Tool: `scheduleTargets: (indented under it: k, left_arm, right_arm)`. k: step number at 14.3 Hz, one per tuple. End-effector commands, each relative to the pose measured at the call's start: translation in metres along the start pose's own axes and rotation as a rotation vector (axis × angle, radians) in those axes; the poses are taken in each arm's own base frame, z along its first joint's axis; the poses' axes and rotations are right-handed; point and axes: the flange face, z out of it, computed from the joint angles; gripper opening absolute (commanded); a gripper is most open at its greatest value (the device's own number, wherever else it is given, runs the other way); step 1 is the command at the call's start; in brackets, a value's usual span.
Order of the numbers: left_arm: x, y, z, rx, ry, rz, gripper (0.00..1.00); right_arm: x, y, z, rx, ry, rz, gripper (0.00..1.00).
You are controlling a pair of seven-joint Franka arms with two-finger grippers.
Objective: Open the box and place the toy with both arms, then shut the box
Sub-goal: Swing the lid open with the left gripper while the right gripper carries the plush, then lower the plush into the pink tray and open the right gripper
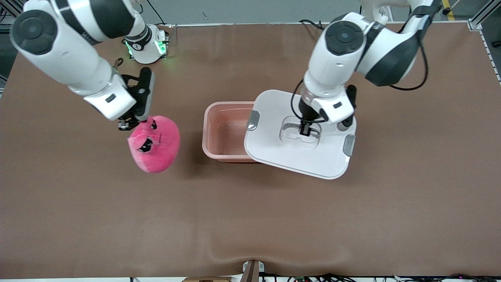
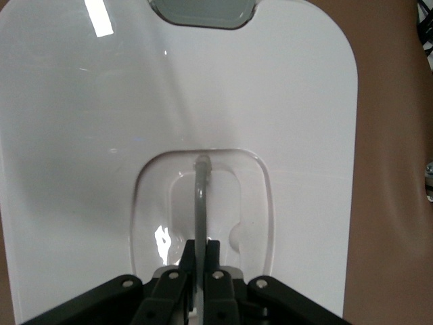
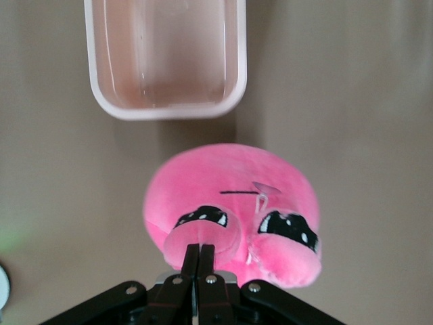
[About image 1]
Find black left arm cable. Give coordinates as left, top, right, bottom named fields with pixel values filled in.
left=291, top=16, right=431, bottom=124

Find black right base cable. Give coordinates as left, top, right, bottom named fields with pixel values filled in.
left=147, top=0, right=167, bottom=26

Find pink plush toy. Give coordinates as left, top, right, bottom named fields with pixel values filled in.
left=127, top=115, right=181, bottom=174

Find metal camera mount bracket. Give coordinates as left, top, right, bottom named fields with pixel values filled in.
left=241, top=260, right=265, bottom=282

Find pink plastic box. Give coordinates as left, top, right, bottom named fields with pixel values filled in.
left=202, top=101, right=259, bottom=163

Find black floor stand foot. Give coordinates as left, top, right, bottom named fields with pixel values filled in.
left=442, top=0, right=462, bottom=15

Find brown table mat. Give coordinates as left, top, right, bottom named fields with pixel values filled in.
left=0, top=22, right=501, bottom=279

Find white box lid grey latches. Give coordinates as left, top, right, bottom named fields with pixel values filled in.
left=244, top=89, right=357, bottom=180

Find black left base cable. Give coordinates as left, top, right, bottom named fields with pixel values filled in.
left=299, top=19, right=325, bottom=31

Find black base cable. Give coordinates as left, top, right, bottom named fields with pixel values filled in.
left=299, top=19, right=325, bottom=31
left=147, top=0, right=167, bottom=26

